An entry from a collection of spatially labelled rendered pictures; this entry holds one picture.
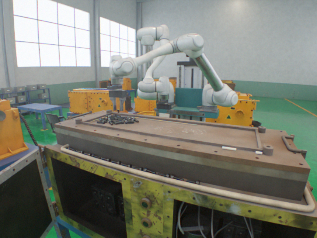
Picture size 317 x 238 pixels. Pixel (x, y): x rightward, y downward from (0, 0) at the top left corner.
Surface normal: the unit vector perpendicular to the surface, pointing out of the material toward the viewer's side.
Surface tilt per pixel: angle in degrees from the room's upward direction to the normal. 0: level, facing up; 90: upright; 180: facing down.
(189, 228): 0
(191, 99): 90
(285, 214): 90
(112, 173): 90
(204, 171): 90
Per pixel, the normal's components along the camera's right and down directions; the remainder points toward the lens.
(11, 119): 0.92, 0.10
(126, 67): 0.35, 0.28
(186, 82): -0.43, 0.22
